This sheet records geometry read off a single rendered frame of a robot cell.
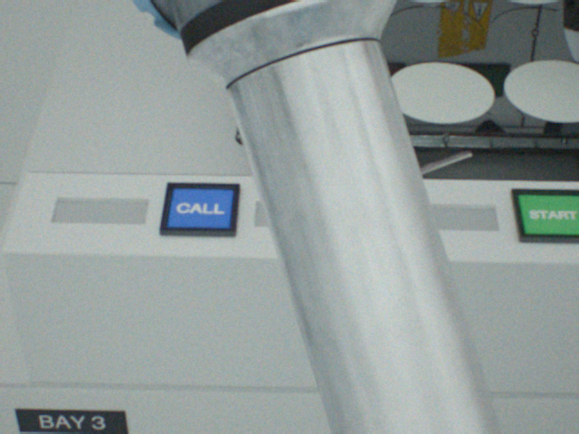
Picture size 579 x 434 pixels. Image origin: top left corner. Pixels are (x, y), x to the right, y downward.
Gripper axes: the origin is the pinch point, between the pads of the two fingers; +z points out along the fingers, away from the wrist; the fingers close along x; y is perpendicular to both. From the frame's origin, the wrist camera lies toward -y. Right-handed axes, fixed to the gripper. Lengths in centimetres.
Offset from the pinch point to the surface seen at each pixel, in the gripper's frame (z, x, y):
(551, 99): 1.2, -7.9, 1.0
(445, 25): 1.4, -0.8, -13.2
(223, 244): -4.8, -46.1, -9.7
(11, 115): 28, -9, -69
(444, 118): 1.3, -15.7, -6.2
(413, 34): 1.3, -4.1, -15.2
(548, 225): -5.2, -32.4, 9.6
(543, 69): 1.2, -3.5, -1.6
